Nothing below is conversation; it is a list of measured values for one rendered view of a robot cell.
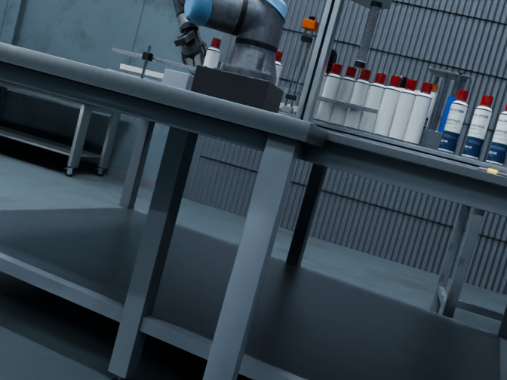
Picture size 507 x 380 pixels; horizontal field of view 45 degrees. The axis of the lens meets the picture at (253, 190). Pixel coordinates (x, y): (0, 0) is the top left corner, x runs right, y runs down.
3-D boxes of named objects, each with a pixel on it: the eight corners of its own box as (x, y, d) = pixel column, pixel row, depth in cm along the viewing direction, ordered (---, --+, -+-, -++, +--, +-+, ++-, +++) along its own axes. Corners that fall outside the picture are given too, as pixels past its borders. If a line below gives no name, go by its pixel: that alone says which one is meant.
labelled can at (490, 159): (502, 167, 194) (521, 104, 192) (502, 167, 189) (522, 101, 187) (485, 163, 196) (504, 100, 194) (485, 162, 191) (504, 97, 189)
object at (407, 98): (404, 142, 206) (421, 83, 204) (401, 141, 201) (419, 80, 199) (388, 139, 208) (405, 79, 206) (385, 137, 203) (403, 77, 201)
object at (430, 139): (450, 155, 212) (472, 83, 210) (447, 153, 200) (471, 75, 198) (410, 145, 217) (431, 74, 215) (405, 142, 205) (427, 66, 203)
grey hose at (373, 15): (365, 68, 200) (383, 5, 198) (363, 67, 196) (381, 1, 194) (354, 67, 201) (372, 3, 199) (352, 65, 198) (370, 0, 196)
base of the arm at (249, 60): (280, 89, 173) (288, 54, 172) (267, 81, 158) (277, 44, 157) (230, 78, 176) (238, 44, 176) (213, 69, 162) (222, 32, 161)
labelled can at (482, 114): (477, 161, 197) (496, 99, 195) (477, 160, 192) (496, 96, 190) (461, 157, 198) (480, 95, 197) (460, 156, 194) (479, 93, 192)
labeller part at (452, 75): (471, 84, 210) (472, 81, 210) (470, 78, 199) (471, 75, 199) (431, 75, 215) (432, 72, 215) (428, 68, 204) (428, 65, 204)
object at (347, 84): (345, 128, 213) (361, 70, 211) (341, 127, 208) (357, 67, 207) (330, 124, 215) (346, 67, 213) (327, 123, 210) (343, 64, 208)
